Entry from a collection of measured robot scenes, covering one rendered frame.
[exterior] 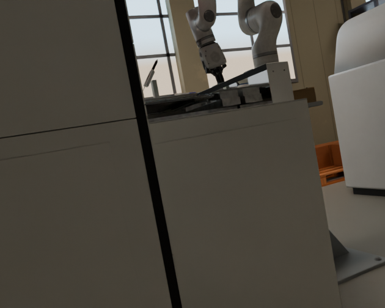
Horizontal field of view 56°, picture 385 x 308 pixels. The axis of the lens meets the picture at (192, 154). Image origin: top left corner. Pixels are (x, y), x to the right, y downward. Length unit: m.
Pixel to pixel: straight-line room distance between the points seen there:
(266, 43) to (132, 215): 1.22
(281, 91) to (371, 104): 1.99
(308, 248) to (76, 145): 0.84
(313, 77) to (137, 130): 4.64
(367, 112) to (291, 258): 2.18
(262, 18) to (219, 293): 1.19
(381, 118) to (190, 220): 2.38
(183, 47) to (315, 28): 2.08
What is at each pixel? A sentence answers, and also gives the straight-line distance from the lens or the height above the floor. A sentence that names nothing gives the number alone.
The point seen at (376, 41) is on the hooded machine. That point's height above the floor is 1.24.
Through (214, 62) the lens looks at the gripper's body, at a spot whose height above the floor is 1.06.
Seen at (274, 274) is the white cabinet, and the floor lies 0.30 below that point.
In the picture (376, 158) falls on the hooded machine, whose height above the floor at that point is 0.33.
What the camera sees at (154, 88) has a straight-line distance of 1.68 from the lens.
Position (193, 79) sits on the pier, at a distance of 4.15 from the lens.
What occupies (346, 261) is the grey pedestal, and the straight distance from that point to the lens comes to 2.02.
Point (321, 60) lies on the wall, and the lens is 5.46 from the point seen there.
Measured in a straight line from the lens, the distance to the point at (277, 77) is 1.29.
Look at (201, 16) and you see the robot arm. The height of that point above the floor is 1.23.
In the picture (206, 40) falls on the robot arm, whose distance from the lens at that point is 1.61.
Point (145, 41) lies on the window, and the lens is 4.20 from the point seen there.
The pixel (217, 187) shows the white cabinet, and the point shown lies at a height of 0.60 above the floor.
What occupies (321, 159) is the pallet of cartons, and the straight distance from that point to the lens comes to 4.55.
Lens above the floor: 0.76
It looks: 3 degrees down
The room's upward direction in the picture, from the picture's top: 10 degrees counter-clockwise
